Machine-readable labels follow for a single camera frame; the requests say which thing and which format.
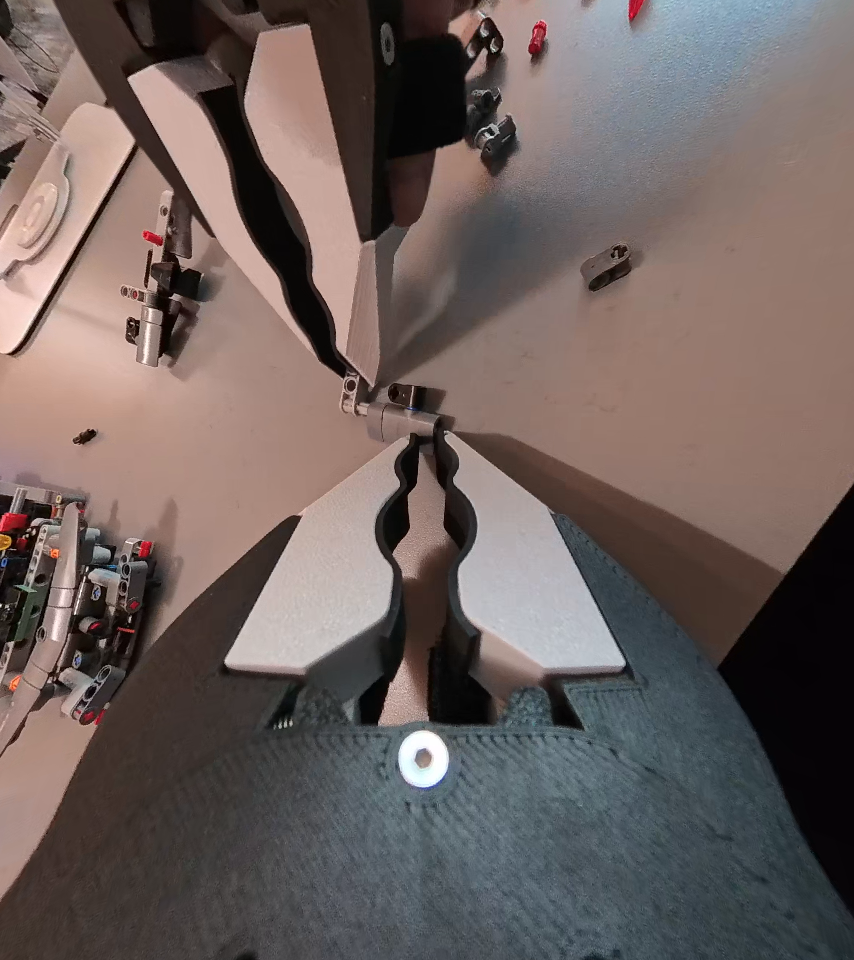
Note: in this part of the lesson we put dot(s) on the black lego connector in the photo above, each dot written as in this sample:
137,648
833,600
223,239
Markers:
488,30

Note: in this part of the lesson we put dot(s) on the person's right hand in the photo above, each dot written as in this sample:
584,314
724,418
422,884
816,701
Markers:
412,187

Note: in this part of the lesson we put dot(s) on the pointed red lego piece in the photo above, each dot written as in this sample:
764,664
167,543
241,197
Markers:
636,7

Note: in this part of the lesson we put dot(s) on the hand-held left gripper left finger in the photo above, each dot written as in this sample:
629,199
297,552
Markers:
314,592

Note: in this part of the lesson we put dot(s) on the small red lego pin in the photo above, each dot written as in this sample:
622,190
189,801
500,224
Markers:
538,36

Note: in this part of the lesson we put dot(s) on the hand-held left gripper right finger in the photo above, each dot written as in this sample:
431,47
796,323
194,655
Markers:
539,592

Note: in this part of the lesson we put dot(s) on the grey black lego subassembly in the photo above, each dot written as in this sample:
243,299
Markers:
157,307

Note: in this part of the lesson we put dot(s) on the small black lego pin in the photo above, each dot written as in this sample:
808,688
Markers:
85,435

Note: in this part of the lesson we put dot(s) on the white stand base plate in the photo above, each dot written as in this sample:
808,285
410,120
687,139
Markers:
89,165

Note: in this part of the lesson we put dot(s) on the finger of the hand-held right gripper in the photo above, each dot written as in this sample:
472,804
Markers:
179,120
292,112

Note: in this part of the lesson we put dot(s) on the large lego technic model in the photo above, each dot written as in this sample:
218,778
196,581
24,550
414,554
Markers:
52,600

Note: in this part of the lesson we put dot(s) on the small grey lego axle assembly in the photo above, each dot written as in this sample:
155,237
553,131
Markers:
389,416

